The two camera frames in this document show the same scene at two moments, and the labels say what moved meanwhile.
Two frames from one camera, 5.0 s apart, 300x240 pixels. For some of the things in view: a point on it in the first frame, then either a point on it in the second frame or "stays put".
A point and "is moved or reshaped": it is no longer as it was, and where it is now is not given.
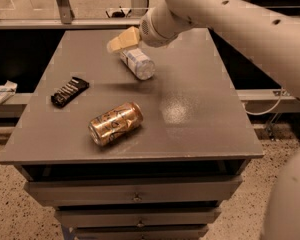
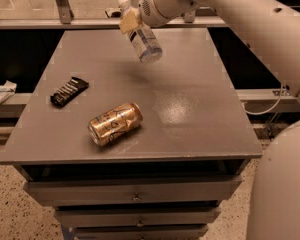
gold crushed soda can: [115, 123] stays put
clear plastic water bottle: [140, 64] is moved or reshaped
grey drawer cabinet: [166, 179] stays put
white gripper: [152, 31] → [155, 9]
